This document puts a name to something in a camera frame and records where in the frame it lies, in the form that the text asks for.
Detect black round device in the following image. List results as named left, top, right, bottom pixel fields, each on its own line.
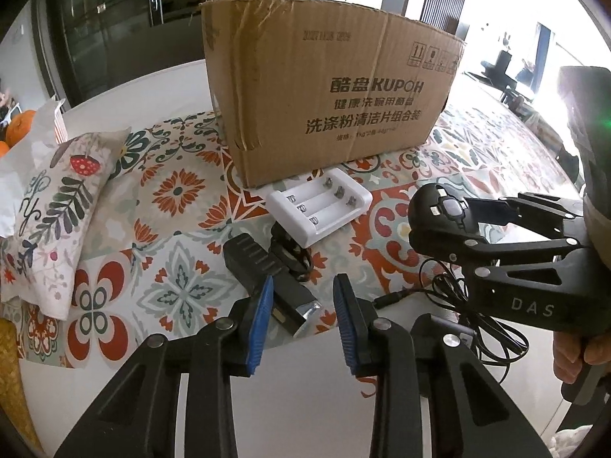
left=409, top=182, right=483, bottom=237

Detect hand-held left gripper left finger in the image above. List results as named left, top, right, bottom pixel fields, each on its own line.
left=52, top=274, right=276, bottom=458

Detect thin black cable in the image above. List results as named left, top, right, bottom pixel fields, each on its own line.
left=372, top=258, right=532, bottom=392

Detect yellow woven box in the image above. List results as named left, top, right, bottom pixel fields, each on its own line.
left=0, top=319, right=45, bottom=455

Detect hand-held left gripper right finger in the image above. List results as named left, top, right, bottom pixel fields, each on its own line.
left=333, top=274, right=554, bottom=458

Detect person's right hand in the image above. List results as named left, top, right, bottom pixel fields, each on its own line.
left=553, top=329, right=611, bottom=385

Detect black flashlight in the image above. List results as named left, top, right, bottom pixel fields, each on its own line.
left=223, top=234, right=320, bottom=339

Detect white battery charger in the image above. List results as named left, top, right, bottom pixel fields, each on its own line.
left=265, top=168, right=373, bottom=249

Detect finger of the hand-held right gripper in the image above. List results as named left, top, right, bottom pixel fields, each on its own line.
left=408, top=227, right=589, bottom=280
left=499, top=192, right=586, bottom=230

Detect black looped cord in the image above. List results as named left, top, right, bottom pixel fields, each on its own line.
left=268, top=236, right=314, bottom=282

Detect dark glass sliding door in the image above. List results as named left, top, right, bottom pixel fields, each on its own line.
left=43, top=0, right=297, bottom=106

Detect patterned table runner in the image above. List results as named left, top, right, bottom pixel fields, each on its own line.
left=0, top=110, right=584, bottom=385

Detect floral fabric tissue pouch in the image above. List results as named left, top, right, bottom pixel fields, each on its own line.
left=0, top=98, right=133, bottom=320

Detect brown cardboard box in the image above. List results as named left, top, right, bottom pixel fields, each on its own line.
left=199, top=0, right=466, bottom=189

